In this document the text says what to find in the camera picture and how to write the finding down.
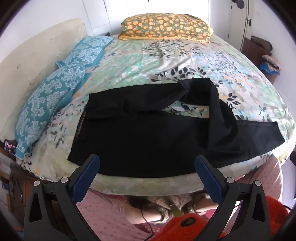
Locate small blue patterned pillow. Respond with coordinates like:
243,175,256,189
56,36,115,70

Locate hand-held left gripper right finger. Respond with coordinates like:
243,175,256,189
195,155,271,241

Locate cream padded headboard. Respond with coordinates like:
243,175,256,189
0,19,87,139

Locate black pants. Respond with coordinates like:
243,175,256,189
68,78,285,178

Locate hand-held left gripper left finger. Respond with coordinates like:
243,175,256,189
23,154,100,241

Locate black smartphone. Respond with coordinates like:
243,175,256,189
4,140,17,155

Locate orange floral pillow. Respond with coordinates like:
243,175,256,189
118,13,213,44

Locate wooden bedside table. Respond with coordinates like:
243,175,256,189
0,160,77,233

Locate white door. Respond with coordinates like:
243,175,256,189
228,0,255,48

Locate floral bed sheet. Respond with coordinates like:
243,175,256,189
16,35,296,197

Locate thin black cable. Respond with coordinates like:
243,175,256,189
140,207,154,235

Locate brown wooden cabinet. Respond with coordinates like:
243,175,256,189
242,37,278,84

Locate colourful clothes pile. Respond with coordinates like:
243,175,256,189
259,54,281,75

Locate olive folded clothes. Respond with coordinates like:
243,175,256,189
251,35,273,52

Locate large blue patterned pillow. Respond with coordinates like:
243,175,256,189
15,64,86,159

